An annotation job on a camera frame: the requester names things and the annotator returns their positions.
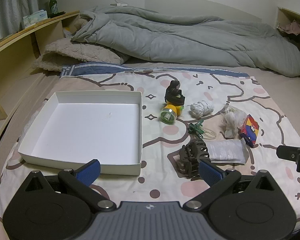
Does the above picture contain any colourful small card box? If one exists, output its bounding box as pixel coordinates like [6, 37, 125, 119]
[238, 114, 260, 148]

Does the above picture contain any yellow headlamp with black strap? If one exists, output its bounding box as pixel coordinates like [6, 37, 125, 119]
[160, 79, 185, 125]

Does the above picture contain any green glass bottle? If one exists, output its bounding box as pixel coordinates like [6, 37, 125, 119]
[48, 0, 59, 18]

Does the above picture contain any beige bed sheet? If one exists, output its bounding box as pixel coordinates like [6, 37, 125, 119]
[0, 61, 300, 240]

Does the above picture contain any grey curtain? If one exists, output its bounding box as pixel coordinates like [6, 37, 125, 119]
[0, 0, 40, 45]

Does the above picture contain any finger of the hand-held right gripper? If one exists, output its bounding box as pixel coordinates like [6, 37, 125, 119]
[276, 145, 300, 161]

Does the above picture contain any cartoon printed blanket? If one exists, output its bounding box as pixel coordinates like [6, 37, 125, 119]
[0, 62, 300, 233]

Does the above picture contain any wooden headboard shelf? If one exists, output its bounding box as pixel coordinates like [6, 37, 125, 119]
[0, 10, 81, 155]

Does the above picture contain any white cardboard box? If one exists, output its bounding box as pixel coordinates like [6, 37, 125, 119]
[18, 91, 143, 175]

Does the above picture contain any black tray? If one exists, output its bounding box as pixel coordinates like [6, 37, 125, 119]
[48, 10, 66, 18]

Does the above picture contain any brown plush toy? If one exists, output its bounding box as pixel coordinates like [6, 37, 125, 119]
[73, 15, 90, 34]

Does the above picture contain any tissue box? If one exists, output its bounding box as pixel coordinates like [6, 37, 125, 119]
[22, 9, 48, 29]

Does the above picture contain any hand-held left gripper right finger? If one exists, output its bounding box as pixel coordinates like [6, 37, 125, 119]
[182, 160, 278, 212]

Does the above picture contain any beige fluffy blanket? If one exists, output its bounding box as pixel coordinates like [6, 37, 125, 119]
[33, 39, 130, 72]

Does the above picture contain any beige rubber band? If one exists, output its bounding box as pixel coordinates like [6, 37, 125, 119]
[202, 128, 217, 140]

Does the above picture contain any pink clothes pile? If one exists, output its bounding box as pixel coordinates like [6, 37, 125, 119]
[278, 20, 300, 37]

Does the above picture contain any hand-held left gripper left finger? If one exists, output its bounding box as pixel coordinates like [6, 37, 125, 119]
[22, 159, 116, 212]

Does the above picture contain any grey duvet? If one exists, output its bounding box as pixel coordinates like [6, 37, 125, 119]
[71, 5, 300, 77]

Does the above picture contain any brown hair claw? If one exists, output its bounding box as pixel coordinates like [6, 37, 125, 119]
[176, 138, 212, 179]

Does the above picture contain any white cotton wad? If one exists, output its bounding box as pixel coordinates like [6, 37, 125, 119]
[222, 110, 247, 139]

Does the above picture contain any wooden side shelf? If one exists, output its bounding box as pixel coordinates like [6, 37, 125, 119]
[275, 6, 300, 80]

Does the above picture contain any white cloth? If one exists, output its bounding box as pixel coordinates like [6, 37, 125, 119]
[189, 100, 215, 118]

